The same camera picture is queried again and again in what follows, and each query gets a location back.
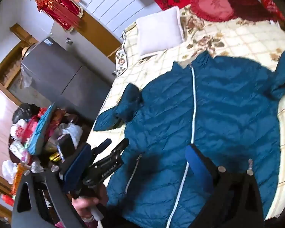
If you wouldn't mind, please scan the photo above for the red heart-shaped pillow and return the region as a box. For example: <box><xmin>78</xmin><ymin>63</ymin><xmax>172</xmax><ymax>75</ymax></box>
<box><xmin>190</xmin><ymin>0</ymin><xmax>236</xmax><ymax>22</ymax></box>

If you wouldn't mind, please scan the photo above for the teal flat box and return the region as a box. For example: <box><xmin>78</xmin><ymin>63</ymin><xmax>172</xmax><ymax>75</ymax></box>
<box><xmin>27</xmin><ymin>102</ymin><xmax>57</xmax><ymax>155</ymax></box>

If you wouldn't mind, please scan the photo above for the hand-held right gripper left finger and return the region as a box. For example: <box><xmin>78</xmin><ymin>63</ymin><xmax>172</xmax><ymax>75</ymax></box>
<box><xmin>12</xmin><ymin>144</ymin><xmax>93</xmax><ymax>228</ymax></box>

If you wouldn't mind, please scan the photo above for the white crumpled cloth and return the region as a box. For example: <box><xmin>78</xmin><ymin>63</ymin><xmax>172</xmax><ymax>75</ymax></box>
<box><xmin>61</xmin><ymin>123</ymin><xmax>83</xmax><ymax>143</ymax></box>

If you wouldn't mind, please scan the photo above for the bed with floral checked sheet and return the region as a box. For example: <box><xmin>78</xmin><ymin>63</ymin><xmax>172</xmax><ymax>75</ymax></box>
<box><xmin>89</xmin><ymin>5</ymin><xmax>285</xmax><ymax>222</ymax></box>

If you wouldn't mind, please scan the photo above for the straw hat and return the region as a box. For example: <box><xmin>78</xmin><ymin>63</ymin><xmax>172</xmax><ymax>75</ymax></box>
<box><xmin>22</xmin><ymin>45</ymin><xmax>38</xmax><ymax>58</ymax></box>

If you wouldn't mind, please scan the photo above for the red tasselled pennant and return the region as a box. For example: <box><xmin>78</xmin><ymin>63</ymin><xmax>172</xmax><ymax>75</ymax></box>
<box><xmin>41</xmin><ymin>0</ymin><xmax>84</xmax><ymax>32</ymax></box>

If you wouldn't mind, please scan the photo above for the teal quilted down jacket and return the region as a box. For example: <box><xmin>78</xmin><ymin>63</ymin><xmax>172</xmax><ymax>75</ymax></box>
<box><xmin>93</xmin><ymin>49</ymin><xmax>285</xmax><ymax>228</ymax></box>

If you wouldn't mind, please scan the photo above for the black plastic bag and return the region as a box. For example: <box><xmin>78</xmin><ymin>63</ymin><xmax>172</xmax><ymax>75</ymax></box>
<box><xmin>12</xmin><ymin>103</ymin><xmax>40</xmax><ymax>123</ymax></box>

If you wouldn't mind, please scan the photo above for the person's left hand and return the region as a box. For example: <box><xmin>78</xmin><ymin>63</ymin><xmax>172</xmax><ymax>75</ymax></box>
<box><xmin>71</xmin><ymin>187</ymin><xmax>110</xmax><ymax>222</ymax></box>

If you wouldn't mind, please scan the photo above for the dark brown box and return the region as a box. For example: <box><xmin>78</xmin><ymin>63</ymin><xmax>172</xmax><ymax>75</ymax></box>
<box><xmin>57</xmin><ymin>134</ymin><xmax>77</xmax><ymax>162</ymax></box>

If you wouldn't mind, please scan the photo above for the orange snack packet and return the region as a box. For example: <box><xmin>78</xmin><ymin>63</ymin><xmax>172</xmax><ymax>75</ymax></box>
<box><xmin>11</xmin><ymin>163</ymin><xmax>26</xmax><ymax>196</ymax></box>

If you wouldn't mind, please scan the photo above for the white square pillow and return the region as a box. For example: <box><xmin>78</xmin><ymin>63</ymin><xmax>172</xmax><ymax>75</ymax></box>
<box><xmin>136</xmin><ymin>7</ymin><xmax>186</xmax><ymax>56</ymax></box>

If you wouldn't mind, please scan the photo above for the dark red velvet pillow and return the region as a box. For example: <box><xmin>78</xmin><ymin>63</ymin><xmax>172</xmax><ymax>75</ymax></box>
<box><xmin>224</xmin><ymin>0</ymin><xmax>280</xmax><ymax>24</ymax></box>

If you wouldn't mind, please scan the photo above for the red and white packet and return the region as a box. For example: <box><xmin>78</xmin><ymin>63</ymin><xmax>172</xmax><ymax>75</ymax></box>
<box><xmin>10</xmin><ymin>115</ymin><xmax>40</xmax><ymax>141</ymax></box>

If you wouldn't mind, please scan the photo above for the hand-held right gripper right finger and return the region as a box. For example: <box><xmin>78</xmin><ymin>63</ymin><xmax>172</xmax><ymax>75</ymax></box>
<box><xmin>185</xmin><ymin>144</ymin><xmax>264</xmax><ymax>228</ymax></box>

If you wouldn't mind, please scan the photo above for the white plastic bag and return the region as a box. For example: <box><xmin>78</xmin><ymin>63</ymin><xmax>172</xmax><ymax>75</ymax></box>
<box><xmin>20</xmin><ymin>63</ymin><xmax>34</xmax><ymax>89</ymax></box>
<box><xmin>2</xmin><ymin>160</ymin><xmax>17</xmax><ymax>184</ymax></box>

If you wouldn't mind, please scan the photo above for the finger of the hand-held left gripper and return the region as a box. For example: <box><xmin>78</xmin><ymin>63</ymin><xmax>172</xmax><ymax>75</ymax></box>
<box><xmin>92</xmin><ymin>139</ymin><xmax>112</xmax><ymax>157</ymax></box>
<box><xmin>111</xmin><ymin>137</ymin><xmax>130</xmax><ymax>158</ymax></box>

